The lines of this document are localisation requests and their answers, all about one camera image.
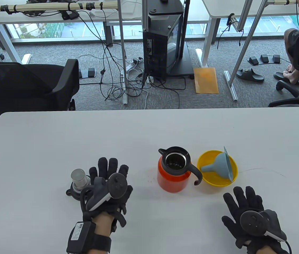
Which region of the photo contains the yellow plastic bowl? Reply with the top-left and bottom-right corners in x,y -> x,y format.
197,150 -> 238,187

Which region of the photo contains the white desk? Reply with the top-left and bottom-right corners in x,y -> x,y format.
0,0 -> 144,64
195,0 -> 299,67

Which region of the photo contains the silver aluminium frame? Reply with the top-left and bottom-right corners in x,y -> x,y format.
224,0 -> 268,101

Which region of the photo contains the black triple foot pedal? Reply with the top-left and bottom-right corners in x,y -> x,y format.
247,54 -> 282,65

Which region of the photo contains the cream bar with black straps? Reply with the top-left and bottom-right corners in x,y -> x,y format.
0,1 -> 118,13

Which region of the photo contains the small black equipment case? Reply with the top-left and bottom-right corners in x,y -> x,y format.
148,0 -> 185,16

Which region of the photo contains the black sandal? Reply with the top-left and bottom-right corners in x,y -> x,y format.
273,72 -> 299,85
236,68 -> 265,83

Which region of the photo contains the orange-brown paper envelope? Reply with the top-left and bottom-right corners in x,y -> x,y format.
193,67 -> 219,94

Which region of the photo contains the black white hand controller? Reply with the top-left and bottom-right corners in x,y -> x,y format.
239,210 -> 287,242
80,173 -> 128,211

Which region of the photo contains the person's right forearm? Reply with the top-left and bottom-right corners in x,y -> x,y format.
255,245 -> 285,254

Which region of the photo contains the white power strip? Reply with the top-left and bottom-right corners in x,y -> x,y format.
126,56 -> 143,72

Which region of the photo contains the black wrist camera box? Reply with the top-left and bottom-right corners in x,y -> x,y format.
67,222 -> 97,253

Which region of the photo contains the black steel kettle lid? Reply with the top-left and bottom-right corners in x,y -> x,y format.
66,169 -> 97,202

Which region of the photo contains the black power adapter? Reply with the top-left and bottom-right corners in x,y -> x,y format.
61,11 -> 80,20

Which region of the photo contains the person's right hand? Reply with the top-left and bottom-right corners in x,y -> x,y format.
221,186 -> 289,252

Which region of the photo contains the blue-grey plastic funnel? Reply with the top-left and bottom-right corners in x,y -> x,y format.
201,146 -> 234,182

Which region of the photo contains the silver aluminium post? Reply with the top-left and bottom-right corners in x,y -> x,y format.
117,0 -> 129,105
142,0 -> 149,85

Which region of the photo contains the tangle of black cables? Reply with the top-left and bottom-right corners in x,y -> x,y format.
74,11 -> 187,109

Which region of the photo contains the black computer cart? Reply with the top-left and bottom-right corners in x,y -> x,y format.
165,0 -> 195,80

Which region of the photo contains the grey foot pedal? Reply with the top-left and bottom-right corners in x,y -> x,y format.
79,68 -> 97,79

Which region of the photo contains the black white right hand controller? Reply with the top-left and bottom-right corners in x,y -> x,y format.
239,210 -> 287,242

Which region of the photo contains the black computer tower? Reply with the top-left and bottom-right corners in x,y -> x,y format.
142,13 -> 185,80

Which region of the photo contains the person's left hand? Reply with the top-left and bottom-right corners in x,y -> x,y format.
80,157 -> 133,227

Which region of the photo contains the black white left hand controller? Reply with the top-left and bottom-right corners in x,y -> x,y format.
80,173 -> 128,211

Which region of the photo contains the black mesh office chair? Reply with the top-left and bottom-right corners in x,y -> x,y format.
0,54 -> 80,121

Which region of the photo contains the black left wrist strap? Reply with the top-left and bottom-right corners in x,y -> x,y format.
86,234 -> 112,253

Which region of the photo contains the red hot water kettle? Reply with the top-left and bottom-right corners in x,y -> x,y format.
157,146 -> 203,193

